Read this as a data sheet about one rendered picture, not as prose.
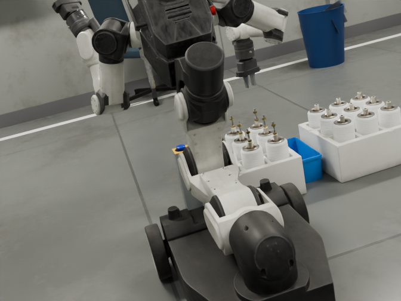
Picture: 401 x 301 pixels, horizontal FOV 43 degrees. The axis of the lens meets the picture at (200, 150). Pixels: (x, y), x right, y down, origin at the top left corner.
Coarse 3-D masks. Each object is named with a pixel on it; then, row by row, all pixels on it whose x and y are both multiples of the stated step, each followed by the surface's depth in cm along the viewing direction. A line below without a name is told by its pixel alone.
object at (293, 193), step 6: (282, 186) 188; (288, 186) 187; (294, 186) 187; (288, 192) 184; (294, 192) 184; (288, 198) 184; (294, 198) 183; (300, 198) 183; (294, 204) 182; (300, 204) 182; (300, 210) 182; (306, 210) 182; (306, 216) 182
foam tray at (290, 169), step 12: (264, 156) 223; (300, 156) 216; (240, 168) 216; (252, 168) 214; (264, 168) 213; (276, 168) 214; (288, 168) 216; (300, 168) 217; (240, 180) 212; (252, 180) 214; (276, 180) 216; (288, 180) 218; (300, 180) 219; (300, 192) 221
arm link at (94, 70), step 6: (96, 66) 194; (96, 72) 194; (96, 78) 194; (96, 84) 194; (96, 90) 195; (108, 108) 191; (114, 108) 192; (120, 108) 194; (126, 108) 195; (102, 114) 192
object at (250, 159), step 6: (240, 150) 217; (258, 150) 214; (246, 156) 214; (252, 156) 213; (258, 156) 214; (246, 162) 215; (252, 162) 214; (258, 162) 215; (264, 162) 219; (246, 168) 217
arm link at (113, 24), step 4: (108, 20) 178; (112, 20) 178; (104, 24) 174; (108, 24) 173; (112, 24) 174; (116, 24) 176; (120, 24) 178; (100, 28) 171; (112, 28) 172; (116, 28) 174; (120, 28) 176; (100, 56) 179; (104, 56) 178; (100, 60) 180; (104, 60) 178; (108, 60) 178; (112, 60) 178; (116, 60) 179; (120, 60) 180
